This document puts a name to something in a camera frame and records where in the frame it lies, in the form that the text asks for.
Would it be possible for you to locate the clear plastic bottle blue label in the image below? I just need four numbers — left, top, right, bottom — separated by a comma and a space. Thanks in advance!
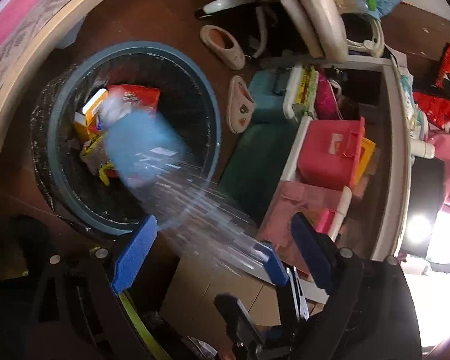
105, 111, 262, 266

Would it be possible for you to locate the red snack bag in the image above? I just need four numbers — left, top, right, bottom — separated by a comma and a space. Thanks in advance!
107, 84, 161, 112

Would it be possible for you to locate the blue trash bin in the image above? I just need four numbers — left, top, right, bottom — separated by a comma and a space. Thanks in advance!
31, 41, 221, 236

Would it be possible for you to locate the pink fabric bag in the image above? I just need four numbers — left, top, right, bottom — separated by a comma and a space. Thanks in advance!
257, 180, 352, 275

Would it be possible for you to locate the white storage rack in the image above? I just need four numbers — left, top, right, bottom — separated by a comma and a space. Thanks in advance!
258, 63, 361, 304

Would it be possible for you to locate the red plastic box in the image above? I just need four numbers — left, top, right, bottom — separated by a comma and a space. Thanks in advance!
297, 118, 365, 190

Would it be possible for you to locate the orange carton box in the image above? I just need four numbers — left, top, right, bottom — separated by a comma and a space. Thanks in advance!
74, 88, 108, 143

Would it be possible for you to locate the beige bear face slipper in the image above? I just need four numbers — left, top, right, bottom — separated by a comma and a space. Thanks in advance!
226, 75, 256, 134

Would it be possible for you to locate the teal storage box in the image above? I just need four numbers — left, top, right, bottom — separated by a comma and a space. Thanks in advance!
248, 67, 294, 125

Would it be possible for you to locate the red plastic bag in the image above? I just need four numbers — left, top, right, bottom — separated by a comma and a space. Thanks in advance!
413, 43, 450, 133

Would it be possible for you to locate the beige slipper near chair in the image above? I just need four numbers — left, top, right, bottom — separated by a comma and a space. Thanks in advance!
200, 25, 245, 71

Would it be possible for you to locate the white office chair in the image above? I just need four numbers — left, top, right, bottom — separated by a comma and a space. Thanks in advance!
194, 0, 386, 65

